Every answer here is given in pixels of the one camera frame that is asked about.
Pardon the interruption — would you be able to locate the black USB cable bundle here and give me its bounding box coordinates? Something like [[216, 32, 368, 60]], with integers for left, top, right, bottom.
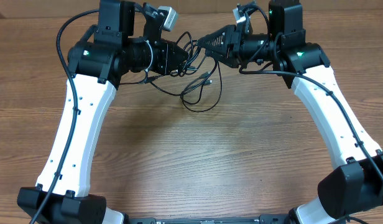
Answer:
[[119, 30, 224, 113]]

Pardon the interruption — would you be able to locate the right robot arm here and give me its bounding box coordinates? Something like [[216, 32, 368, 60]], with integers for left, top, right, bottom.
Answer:
[[198, 0, 383, 223]]

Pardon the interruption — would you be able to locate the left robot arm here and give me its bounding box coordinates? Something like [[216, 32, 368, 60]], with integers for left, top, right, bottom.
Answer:
[[17, 1, 188, 223]]

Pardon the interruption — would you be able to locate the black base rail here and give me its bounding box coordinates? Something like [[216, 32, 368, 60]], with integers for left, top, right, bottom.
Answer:
[[70, 213, 346, 224]]

